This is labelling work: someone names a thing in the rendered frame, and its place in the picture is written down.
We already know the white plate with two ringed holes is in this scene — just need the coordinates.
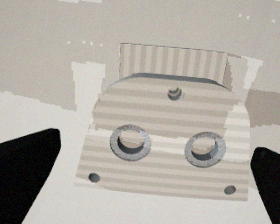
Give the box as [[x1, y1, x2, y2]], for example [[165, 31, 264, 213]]
[[74, 73, 250, 202]]

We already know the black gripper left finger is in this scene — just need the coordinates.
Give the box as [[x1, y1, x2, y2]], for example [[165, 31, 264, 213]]
[[0, 128, 61, 224]]

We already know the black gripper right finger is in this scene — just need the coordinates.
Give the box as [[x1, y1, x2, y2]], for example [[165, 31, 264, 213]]
[[250, 147, 280, 224]]

